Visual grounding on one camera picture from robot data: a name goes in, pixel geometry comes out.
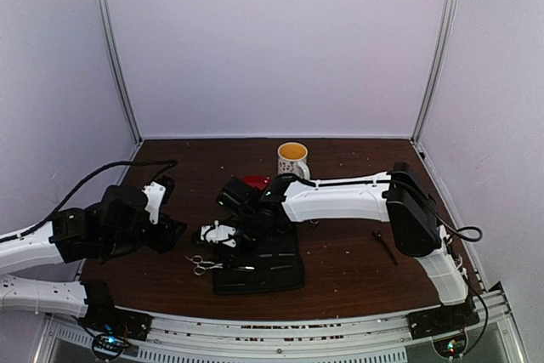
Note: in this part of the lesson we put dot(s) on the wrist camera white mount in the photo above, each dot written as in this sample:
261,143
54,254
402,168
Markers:
218,234
158,193

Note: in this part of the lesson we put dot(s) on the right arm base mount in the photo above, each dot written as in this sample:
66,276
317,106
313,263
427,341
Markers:
455,330

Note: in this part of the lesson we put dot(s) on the white floral mug yellow inside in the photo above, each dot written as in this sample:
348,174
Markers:
292,158

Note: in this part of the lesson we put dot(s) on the silver thinning scissors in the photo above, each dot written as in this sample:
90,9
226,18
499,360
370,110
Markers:
201,266

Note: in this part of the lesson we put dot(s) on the left aluminium frame post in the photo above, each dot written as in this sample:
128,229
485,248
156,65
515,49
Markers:
116,70

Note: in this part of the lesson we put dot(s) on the red floral plate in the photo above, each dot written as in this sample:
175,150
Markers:
256,181

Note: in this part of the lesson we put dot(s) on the right aluminium frame post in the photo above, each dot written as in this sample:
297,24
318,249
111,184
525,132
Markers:
444,33

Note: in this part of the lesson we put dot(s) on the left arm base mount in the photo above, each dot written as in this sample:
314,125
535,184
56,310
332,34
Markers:
111,329

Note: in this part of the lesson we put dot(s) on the black zippered tool case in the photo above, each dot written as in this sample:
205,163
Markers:
274,264

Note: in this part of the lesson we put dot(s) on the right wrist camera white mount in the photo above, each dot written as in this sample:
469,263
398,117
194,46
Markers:
218,234

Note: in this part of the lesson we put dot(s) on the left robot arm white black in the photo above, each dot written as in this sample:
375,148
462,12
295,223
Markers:
125,220

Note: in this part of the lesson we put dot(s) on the black hair clip right side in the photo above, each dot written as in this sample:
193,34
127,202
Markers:
379,238

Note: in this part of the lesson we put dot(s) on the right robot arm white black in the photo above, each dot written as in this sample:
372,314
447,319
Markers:
392,197

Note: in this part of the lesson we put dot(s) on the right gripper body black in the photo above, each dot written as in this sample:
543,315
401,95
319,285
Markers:
251,255

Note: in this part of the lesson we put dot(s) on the front aluminium rail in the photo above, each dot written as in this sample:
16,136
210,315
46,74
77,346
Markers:
372,338

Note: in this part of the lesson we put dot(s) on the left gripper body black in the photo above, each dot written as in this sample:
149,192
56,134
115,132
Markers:
127,241

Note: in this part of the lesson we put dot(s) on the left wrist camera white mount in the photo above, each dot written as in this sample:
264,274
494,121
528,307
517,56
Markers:
158,193

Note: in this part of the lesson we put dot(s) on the aluminium frame post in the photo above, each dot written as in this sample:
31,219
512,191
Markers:
116,70
444,33

